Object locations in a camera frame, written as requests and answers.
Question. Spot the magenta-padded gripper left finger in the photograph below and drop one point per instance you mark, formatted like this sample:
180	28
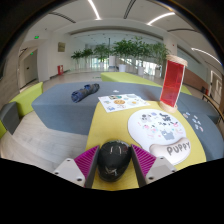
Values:
75	170

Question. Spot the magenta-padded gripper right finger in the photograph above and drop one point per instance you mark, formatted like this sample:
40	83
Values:
151	166

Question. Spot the black computer mouse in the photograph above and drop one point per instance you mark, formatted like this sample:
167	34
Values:
113	160

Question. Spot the white printed mouse pad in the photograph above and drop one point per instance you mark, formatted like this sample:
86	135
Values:
156	130

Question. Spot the grey upholstered bench seat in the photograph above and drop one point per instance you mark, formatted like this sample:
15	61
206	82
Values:
56	110
213	143
200	106

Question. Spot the group of small stickers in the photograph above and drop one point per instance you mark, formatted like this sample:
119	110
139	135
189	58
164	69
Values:
196	121

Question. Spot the white sticker sheet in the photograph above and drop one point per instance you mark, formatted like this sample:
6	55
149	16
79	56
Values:
121	102

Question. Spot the folded dark blue umbrella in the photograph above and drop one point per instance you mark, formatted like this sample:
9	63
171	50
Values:
83	93

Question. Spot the lime green upholstered seat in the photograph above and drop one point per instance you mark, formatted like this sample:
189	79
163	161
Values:
126	78
28	98
186	90
2	130

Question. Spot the dark grey upholstered seat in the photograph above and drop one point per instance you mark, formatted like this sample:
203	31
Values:
9	116

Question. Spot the dark wooden chair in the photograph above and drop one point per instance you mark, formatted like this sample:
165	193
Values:
211	104

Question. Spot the red fire extinguisher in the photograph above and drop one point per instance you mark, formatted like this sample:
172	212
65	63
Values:
60	70

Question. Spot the group of potted plants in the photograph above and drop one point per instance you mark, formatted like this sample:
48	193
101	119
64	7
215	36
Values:
126	50

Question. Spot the green exit sign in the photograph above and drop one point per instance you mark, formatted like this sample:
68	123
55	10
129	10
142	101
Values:
36	37

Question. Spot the group of ceiling lights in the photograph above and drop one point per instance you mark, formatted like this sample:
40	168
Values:
94	10

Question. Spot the brown wall plaque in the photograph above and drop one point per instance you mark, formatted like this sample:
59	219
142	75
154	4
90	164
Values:
61	47

